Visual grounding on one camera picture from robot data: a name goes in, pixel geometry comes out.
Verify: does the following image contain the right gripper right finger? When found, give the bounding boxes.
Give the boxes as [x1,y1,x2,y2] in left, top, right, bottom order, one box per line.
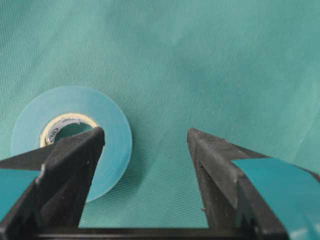
[187,128,320,240]

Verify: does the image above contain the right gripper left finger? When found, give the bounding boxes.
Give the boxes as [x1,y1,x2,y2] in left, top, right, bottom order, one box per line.
[0,127,104,240]

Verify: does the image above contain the teal green tape roll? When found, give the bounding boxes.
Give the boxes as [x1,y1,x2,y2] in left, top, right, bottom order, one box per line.
[10,86,133,202]

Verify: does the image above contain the green table cloth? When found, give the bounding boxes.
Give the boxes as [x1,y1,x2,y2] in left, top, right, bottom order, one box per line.
[0,0,320,228]

